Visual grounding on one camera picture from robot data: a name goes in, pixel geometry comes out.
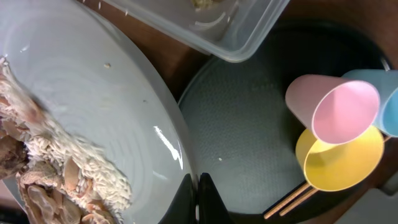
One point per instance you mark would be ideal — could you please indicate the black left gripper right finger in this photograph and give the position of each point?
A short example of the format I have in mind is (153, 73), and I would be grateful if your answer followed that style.
(211, 207)

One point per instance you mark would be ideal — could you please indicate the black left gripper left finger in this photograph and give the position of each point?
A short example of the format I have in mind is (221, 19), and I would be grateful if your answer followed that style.
(182, 208)

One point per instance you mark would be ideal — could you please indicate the rice and food scraps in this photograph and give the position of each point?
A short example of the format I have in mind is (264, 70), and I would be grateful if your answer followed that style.
(61, 177)

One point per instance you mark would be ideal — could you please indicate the yellow bowl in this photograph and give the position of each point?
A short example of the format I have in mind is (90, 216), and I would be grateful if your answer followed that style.
(334, 167)

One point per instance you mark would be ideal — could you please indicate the grey plate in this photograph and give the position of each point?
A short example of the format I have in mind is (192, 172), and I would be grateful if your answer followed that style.
(98, 85)

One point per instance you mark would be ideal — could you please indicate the black round tray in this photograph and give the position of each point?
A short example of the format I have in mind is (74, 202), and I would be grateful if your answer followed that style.
(242, 132)

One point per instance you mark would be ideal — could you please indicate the left wooden chopstick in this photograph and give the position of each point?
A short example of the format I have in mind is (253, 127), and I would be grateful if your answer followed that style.
(277, 208)

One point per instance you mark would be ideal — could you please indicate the wooden chopstick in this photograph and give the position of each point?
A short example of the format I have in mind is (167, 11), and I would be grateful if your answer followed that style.
(295, 199)
(277, 208)

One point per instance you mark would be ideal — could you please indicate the right wooden chopstick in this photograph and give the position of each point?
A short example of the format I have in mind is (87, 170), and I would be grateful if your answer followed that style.
(295, 199)

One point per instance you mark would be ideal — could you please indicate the pink cup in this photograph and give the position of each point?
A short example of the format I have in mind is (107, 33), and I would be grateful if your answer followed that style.
(336, 110)

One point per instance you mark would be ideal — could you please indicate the clear plastic bin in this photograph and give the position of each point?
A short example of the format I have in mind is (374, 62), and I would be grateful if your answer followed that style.
(231, 29)

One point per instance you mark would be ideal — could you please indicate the blue cup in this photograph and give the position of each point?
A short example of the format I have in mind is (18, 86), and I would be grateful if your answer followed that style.
(386, 84)

